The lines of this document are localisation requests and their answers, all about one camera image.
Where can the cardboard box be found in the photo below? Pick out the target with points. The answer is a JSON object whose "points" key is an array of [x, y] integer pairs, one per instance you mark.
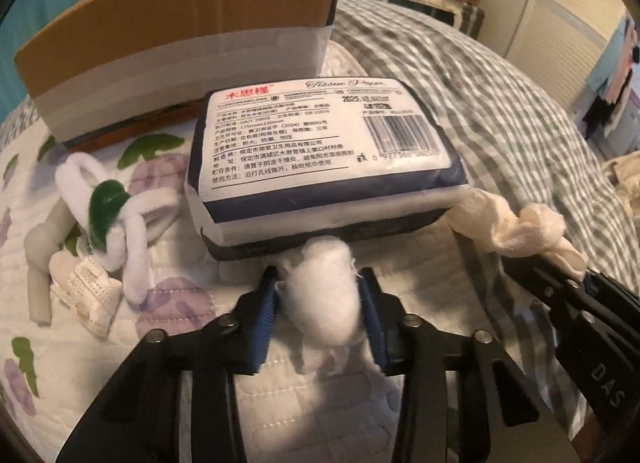
{"points": [[175, 48]]}

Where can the cream knotted gauze cloth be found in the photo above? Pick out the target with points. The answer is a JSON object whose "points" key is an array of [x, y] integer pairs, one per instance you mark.
{"points": [[505, 225]]}

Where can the white cotton wad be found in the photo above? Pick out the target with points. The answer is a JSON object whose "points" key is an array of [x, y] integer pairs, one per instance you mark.
{"points": [[326, 300]]}

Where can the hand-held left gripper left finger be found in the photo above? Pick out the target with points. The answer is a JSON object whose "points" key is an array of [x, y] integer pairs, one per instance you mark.
{"points": [[264, 315]]}

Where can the white floral quilt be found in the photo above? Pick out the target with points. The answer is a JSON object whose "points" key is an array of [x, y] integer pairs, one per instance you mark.
{"points": [[150, 373]]}

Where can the grey checked blanket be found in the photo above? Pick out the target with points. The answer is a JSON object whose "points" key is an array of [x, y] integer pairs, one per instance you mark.
{"points": [[480, 108]]}

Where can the cream crumpled cloth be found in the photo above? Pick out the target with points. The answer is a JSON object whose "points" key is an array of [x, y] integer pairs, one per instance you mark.
{"points": [[624, 183]]}

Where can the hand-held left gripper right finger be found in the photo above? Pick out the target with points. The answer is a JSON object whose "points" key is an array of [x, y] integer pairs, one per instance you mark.
{"points": [[374, 315]]}

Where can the tissue paper pack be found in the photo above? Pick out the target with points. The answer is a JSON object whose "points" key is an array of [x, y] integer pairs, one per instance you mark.
{"points": [[320, 163]]}

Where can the hanging clothes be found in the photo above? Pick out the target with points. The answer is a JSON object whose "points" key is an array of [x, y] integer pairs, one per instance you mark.
{"points": [[615, 80]]}

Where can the white face mask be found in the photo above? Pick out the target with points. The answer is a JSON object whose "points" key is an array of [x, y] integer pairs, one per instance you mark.
{"points": [[89, 295]]}

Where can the cream wardrobe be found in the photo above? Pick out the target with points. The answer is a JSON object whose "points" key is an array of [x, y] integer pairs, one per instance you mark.
{"points": [[555, 18]]}

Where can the pale grey foam tube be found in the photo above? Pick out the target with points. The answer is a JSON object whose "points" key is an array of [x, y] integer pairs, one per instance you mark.
{"points": [[44, 255]]}

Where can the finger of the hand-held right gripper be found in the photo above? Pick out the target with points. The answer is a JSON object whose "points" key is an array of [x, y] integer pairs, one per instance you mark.
{"points": [[607, 290], [542, 280]]}

